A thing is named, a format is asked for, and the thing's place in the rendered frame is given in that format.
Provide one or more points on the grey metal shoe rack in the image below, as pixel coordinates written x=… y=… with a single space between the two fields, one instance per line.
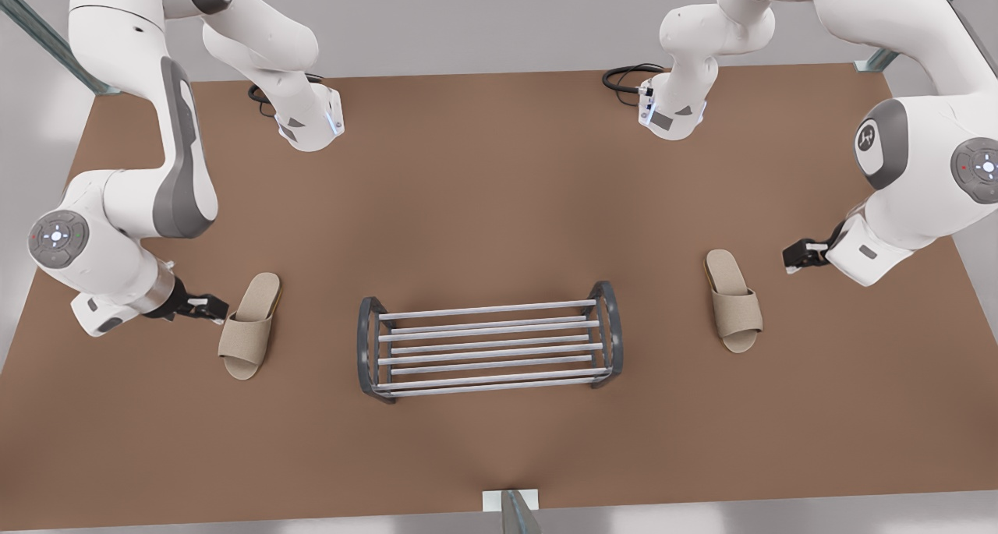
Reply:
x=491 y=348

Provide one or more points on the beige open-toe slipper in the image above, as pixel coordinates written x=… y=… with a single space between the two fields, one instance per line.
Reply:
x=248 y=335
x=734 y=308

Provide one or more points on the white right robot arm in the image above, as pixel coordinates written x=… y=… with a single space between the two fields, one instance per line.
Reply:
x=117 y=199

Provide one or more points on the silver frame post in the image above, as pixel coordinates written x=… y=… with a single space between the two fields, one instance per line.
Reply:
x=514 y=511
x=47 y=39
x=897 y=51

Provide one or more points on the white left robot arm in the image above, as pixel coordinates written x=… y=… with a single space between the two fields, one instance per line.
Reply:
x=920 y=152

